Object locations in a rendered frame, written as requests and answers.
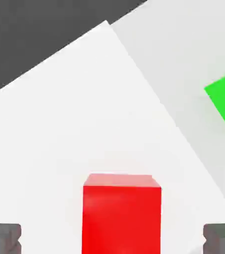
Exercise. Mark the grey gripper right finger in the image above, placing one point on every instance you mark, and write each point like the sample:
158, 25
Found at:
220, 239

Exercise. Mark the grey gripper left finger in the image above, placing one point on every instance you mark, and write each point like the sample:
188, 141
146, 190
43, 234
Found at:
3, 239

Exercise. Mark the small red cube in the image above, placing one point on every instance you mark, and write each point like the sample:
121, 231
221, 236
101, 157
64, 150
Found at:
121, 218

